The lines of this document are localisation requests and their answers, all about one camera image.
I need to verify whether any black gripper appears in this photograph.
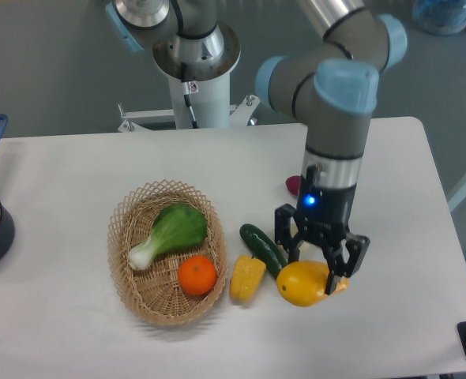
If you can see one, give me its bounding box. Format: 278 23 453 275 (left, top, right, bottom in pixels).
274 166 370 295

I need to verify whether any yellow mango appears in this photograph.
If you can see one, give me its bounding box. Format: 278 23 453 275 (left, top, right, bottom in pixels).
276 261 329 307

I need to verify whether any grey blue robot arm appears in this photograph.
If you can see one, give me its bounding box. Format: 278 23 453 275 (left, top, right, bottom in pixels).
106 1 407 294

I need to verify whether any green cucumber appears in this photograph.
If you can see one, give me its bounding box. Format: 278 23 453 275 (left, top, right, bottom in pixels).
239 223 287 279

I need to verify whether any purple sweet potato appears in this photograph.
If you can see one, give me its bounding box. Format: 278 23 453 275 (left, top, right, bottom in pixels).
285 175 301 198

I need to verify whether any yellow bell pepper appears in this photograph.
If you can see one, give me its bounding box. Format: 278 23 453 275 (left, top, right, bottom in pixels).
229 255 266 302

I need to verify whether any orange fruit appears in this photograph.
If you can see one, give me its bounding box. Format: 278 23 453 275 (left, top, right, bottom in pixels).
178 255 217 296

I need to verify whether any green bok choy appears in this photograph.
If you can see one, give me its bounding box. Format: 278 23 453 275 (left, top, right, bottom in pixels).
127 204 207 271

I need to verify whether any woven wicker basket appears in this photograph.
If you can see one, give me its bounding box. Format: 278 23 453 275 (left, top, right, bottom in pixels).
107 180 229 326

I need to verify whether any blue plastic bag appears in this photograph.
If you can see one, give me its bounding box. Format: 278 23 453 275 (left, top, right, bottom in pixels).
412 0 466 36

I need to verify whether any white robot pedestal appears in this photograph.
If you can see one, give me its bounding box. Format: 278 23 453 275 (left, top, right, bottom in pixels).
118 22 261 132

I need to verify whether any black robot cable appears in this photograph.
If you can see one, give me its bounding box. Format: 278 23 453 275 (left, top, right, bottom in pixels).
179 62 200 129

